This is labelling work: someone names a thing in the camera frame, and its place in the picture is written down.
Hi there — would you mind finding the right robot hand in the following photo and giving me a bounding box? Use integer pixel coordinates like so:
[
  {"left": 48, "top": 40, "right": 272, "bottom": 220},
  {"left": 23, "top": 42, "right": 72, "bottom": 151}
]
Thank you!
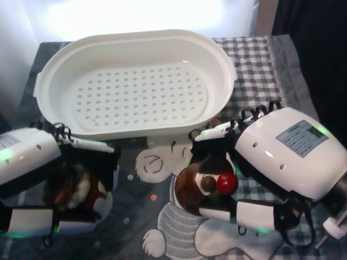
[{"left": 189, "top": 107, "right": 347, "bottom": 233}]

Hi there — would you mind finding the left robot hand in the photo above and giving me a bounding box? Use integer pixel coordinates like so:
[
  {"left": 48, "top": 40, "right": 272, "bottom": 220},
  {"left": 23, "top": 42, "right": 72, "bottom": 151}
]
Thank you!
[{"left": 0, "top": 123, "right": 121, "bottom": 246}]

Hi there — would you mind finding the white oval perforated basin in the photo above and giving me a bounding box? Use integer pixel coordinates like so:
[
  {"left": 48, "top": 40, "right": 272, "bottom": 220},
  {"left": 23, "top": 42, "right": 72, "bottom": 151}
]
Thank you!
[{"left": 34, "top": 28, "right": 237, "bottom": 141}]

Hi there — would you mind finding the black fabric backdrop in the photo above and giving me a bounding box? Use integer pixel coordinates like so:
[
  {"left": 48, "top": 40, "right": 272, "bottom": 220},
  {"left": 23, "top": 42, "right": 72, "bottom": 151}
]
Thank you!
[{"left": 272, "top": 0, "right": 347, "bottom": 131}]

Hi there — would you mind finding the grey quilt with bear print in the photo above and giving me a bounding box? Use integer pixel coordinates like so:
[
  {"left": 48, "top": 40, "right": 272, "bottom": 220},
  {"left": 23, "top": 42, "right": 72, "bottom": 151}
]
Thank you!
[{"left": 0, "top": 34, "right": 347, "bottom": 260}]

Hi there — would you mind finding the thin black cable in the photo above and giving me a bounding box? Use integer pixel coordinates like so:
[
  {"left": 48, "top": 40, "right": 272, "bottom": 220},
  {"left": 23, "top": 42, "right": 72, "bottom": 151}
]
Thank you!
[{"left": 278, "top": 196, "right": 317, "bottom": 248}]

